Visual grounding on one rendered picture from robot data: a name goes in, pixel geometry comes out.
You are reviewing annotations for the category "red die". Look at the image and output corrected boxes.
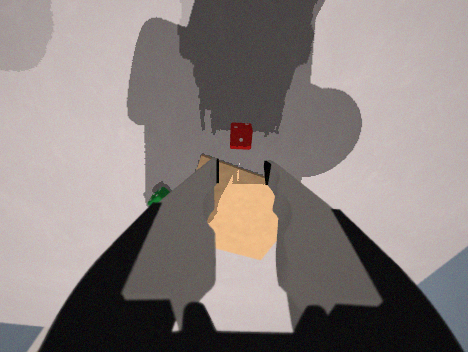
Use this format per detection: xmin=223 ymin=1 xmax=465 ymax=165
xmin=230 ymin=122 xmax=253 ymax=150

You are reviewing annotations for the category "tan mat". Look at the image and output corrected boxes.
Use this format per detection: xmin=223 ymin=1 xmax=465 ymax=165
xmin=207 ymin=160 xmax=278 ymax=260

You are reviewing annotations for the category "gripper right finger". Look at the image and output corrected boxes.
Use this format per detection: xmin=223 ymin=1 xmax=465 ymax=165
xmin=264 ymin=160 xmax=464 ymax=352

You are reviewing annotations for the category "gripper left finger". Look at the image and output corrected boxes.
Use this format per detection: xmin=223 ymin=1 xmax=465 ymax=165
xmin=38 ymin=158 xmax=219 ymax=352

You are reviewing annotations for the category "green die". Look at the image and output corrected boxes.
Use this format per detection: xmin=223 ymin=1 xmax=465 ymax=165
xmin=148 ymin=187 xmax=170 ymax=206

